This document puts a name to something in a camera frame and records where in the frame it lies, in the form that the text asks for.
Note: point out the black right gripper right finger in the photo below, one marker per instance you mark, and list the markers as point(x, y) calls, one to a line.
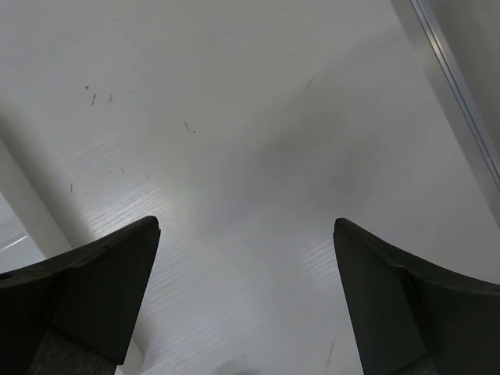
point(410, 316)

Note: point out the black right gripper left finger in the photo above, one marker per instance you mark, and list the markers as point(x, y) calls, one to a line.
point(75, 313)

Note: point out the aluminium rail right side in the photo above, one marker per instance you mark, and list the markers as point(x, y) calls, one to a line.
point(463, 95)

